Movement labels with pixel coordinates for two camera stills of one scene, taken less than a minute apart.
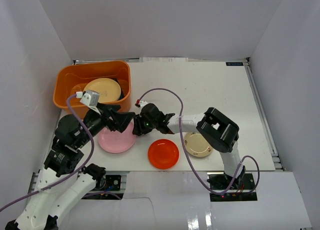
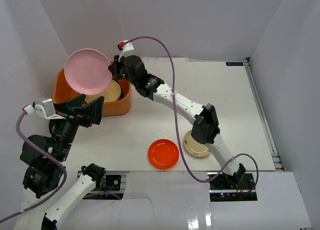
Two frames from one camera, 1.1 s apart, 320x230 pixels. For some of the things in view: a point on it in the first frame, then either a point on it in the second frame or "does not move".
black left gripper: [108, 117] -> [75, 117]
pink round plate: [116, 141] -> [87, 70]
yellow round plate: [109, 90] does not move
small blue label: [234, 63] does not move
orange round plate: [163, 154] does not move
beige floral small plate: [196, 145] does not move
